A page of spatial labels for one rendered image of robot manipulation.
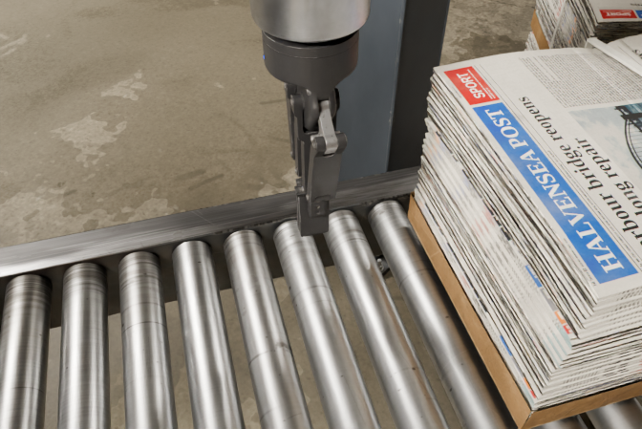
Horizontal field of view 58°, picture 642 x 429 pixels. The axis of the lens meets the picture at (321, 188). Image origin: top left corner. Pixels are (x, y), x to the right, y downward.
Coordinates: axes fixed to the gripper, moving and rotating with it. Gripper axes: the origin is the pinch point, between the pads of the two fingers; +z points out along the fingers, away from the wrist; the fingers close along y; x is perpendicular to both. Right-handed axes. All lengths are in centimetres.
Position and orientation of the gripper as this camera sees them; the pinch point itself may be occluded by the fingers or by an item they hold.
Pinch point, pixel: (312, 205)
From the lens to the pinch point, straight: 58.6
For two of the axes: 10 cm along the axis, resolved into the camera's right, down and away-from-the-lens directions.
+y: -2.6, -6.7, 6.9
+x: -9.7, 1.8, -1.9
